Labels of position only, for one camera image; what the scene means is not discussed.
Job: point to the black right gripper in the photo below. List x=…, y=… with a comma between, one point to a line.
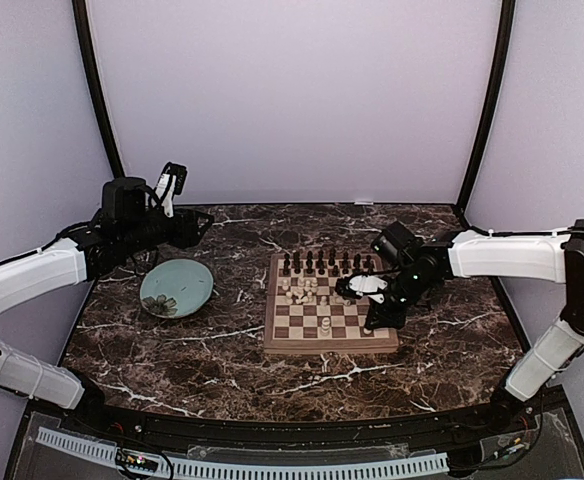
x=375, y=313

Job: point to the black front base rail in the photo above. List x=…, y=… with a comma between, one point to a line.
x=548, y=422

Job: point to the wooden chess board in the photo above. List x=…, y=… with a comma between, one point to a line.
x=296, y=302

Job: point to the white cable duct strip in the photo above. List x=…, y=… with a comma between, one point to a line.
x=225, y=463

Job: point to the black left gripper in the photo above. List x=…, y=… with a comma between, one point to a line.
x=186, y=234

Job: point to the white chess king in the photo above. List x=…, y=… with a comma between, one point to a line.
x=325, y=327

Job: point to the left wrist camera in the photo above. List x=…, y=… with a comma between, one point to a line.
x=170, y=184

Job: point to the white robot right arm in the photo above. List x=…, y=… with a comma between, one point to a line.
x=555, y=256

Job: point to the teal ceramic flower plate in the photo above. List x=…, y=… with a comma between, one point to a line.
x=176, y=288

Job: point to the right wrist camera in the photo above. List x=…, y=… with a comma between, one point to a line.
x=362, y=285

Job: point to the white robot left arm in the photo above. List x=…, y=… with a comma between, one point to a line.
x=83, y=252

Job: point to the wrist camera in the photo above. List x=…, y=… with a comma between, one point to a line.
x=362, y=285
x=170, y=184

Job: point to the black left frame post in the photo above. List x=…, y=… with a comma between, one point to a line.
x=91, y=72

